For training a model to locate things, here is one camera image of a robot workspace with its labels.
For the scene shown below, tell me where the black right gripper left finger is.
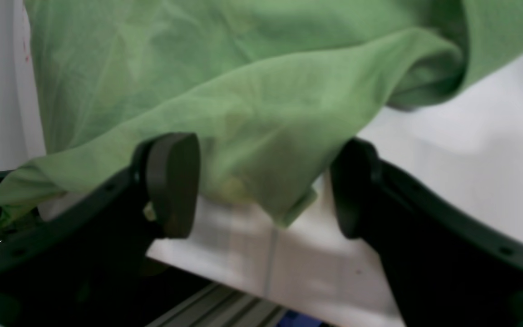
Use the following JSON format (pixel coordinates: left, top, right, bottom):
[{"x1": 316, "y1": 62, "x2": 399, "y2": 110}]
[{"x1": 0, "y1": 133, "x2": 201, "y2": 327}]

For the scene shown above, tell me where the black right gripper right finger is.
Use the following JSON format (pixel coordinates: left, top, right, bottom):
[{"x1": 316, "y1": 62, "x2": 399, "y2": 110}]
[{"x1": 330, "y1": 138, "x2": 523, "y2": 327}]

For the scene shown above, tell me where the green t-shirt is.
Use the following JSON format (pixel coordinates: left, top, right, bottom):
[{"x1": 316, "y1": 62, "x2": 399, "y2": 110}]
[{"x1": 0, "y1": 0, "x2": 523, "y2": 228}]

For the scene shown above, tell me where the aluminium frame profile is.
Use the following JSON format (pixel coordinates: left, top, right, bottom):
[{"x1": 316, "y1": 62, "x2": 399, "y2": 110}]
[{"x1": 148, "y1": 283, "x2": 288, "y2": 327}]

